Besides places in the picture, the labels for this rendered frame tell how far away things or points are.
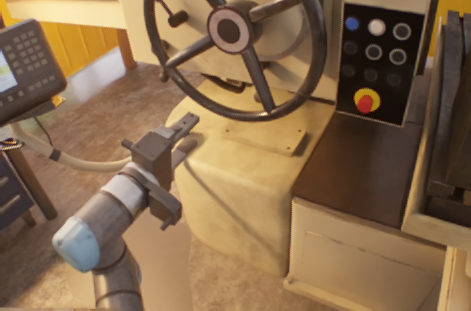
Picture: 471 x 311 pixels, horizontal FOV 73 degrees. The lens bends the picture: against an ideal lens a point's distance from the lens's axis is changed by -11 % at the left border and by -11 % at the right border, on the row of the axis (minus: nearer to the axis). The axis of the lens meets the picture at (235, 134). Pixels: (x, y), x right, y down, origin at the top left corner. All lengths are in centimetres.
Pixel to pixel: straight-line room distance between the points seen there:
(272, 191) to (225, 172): 20
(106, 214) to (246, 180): 85
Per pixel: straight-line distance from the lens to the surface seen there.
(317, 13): 55
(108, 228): 54
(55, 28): 345
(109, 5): 165
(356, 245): 133
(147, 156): 56
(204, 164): 141
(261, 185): 130
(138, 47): 117
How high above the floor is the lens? 154
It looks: 38 degrees down
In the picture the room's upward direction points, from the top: 6 degrees counter-clockwise
